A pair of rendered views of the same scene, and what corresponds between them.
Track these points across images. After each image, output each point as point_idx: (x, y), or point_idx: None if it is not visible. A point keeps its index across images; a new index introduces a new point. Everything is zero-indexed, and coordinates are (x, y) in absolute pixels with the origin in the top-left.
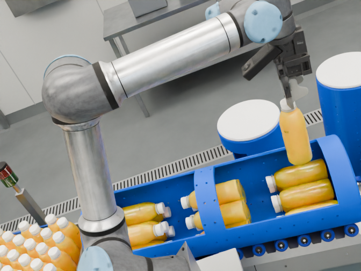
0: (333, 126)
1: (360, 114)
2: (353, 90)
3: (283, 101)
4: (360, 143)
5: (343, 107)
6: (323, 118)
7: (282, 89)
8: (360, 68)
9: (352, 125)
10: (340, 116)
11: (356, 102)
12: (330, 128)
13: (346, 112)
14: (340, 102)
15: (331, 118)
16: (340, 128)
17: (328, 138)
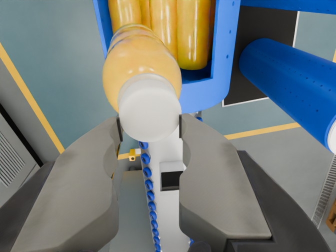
0: (313, 73)
1: (302, 107)
2: (329, 120)
3: (154, 105)
4: (282, 88)
5: (322, 97)
6: (335, 66)
7: (182, 138)
8: None
9: (299, 93)
10: (315, 87)
11: (316, 113)
12: (316, 68)
13: (314, 96)
14: (329, 98)
15: (323, 76)
16: (306, 79)
17: (201, 98)
